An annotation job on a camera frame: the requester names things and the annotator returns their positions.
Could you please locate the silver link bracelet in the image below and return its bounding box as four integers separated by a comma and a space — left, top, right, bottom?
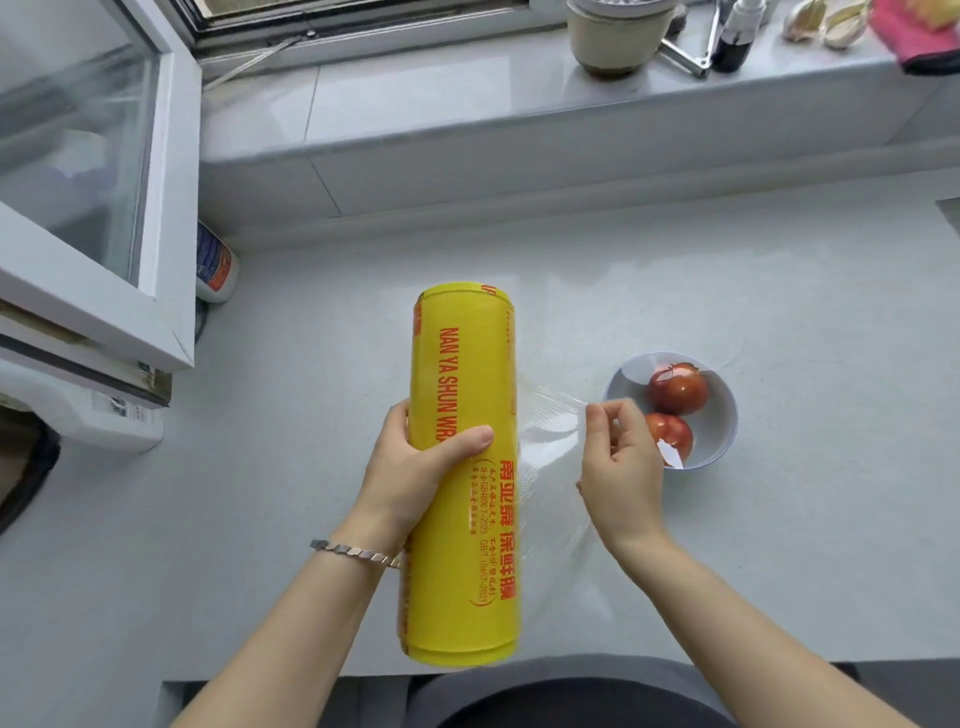
310, 539, 403, 570

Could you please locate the person's left hand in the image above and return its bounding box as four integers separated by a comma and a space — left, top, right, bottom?
341, 401, 495, 560

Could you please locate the white fixed window frame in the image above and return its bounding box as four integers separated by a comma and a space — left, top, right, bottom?
172, 0, 568, 58

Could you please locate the yellow plastic wrap roll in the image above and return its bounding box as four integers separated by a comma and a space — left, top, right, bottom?
395, 281, 521, 669

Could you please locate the white open window sash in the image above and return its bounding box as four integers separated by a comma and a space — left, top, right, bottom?
0, 0, 204, 373

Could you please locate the black spray bottle white cap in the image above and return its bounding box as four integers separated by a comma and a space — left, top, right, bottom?
710, 0, 768, 74

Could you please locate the white appliance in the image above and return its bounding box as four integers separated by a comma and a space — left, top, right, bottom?
0, 356, 165, 454

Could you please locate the person's left forearm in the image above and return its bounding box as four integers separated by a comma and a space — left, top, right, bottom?
172, 551, 403, 728

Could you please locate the white bowl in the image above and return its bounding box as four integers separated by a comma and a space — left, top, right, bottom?
603, 350, 740, 472
513, 374, 601, 624

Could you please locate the black rounded object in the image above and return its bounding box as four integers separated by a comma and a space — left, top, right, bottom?
0, 408, 61, 535

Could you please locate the garlic bulb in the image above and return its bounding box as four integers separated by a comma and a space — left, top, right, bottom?
782, 0, 826, 43
822, 0, 871, 52

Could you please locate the pink cloth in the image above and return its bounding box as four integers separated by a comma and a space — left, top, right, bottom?
869, 0, 960, 76

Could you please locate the clear cling film sheet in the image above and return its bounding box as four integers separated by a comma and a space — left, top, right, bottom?
603, 350, 740, 472

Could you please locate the person's right forearm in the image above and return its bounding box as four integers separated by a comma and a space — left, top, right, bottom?
607, 528, 920, 728

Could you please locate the grey shirt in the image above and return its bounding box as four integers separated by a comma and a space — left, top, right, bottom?
404, 656, 740, 728

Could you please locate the person's right hand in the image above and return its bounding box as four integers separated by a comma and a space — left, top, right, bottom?
575, 398, 670, 560

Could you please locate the beige ceramic pot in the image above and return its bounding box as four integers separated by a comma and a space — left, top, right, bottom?
566, 0, 676, 80

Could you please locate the metal kitchen tool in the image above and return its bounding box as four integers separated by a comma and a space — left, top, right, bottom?
659, 0, 721, 79

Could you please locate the white bottle blue orange label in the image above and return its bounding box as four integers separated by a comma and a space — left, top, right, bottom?
196, 219, 241, 304

